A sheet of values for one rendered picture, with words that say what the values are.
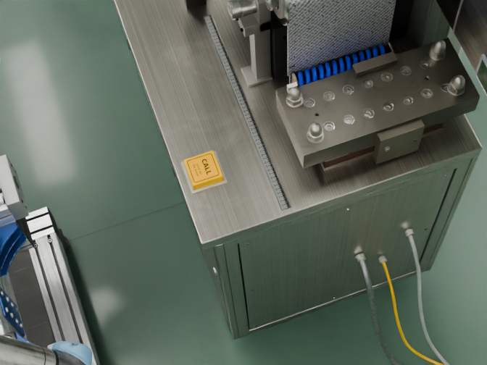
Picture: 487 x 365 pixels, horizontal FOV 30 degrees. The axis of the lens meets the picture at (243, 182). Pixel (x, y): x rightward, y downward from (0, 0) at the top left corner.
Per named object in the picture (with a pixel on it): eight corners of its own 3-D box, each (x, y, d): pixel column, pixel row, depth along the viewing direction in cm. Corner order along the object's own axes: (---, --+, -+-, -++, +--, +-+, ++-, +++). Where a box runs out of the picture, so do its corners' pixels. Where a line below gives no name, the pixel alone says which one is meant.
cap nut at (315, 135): (304, 131, 190) (304, 121, 186) (319, 126, 190) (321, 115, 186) (310, 145, 189) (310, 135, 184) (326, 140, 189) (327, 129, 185)
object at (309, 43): (287, 74, 197) (287, 24, 181) (387, 42, 200) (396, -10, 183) (288, 76, 197) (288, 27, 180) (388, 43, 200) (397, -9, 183)
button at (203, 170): (184, 164, 203) (182, 159, 200) (214, 154, 203) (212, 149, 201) (193, 190, 200) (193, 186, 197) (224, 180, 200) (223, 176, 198)
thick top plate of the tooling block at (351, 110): (276, 107, 200) (276, 93, 194) (443, 52, 204) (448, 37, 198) (303, 169, 193) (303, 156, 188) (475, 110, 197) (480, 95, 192)
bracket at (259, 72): (239, 72, 212) (232, -10, 185) (265, 63, 213) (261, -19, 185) (246, 88, 210) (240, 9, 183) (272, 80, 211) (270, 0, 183)
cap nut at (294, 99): (283, 96, 194) (283, 85, 190) (299, 90, 194) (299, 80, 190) (289, 110, 192) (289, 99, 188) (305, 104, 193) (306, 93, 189)
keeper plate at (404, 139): (372, 156, 200) (377, 133, 190) (414, 143, 201) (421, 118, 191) (377, 166, 199) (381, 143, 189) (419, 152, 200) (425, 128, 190)
